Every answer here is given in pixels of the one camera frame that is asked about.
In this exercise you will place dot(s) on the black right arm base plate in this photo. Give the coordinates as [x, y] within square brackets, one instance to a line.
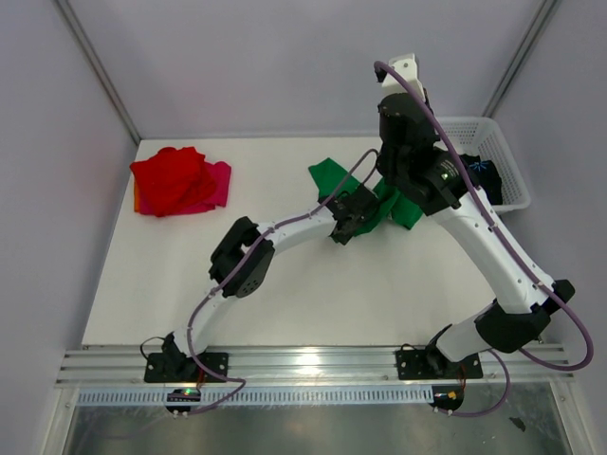
[426, 363]

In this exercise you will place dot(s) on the black controller board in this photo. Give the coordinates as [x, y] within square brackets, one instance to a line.
[182, 400]
[447, 399]

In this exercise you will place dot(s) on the aluminium mounting rail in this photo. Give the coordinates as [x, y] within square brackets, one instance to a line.
[115, 366]

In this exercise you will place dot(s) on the white plastic basket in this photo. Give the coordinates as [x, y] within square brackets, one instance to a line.
[482, 137]

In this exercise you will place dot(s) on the red folded t shirt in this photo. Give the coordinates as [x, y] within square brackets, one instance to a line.
[173, 179]

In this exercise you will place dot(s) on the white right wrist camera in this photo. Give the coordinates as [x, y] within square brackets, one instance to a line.
[406, 66]

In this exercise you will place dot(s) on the orange folded t shirt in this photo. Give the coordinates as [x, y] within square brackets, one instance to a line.
[136, 197]

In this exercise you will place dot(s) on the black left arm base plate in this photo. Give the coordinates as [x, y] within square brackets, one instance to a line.
[161, 369]

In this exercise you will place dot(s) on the right black controller board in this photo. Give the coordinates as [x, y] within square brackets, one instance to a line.
[447, 399]

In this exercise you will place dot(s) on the black t shirt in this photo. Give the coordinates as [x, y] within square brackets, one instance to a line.
[488, 177]

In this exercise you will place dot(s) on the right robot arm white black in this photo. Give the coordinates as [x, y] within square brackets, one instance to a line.
[522, 307]

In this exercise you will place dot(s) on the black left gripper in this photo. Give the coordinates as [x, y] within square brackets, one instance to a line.
[343, 239]

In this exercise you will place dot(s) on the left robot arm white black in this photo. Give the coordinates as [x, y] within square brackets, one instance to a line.
[240, 263]

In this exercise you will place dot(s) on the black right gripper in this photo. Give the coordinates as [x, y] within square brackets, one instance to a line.
[437, 137]

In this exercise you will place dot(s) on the grey slotted cable duct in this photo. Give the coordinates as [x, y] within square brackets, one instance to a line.
[262, 396]

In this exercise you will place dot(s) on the green t shirt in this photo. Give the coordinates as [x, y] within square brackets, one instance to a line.
[393, 205]

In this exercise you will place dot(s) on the left black controller board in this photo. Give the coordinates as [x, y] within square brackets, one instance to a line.
[182, 400]

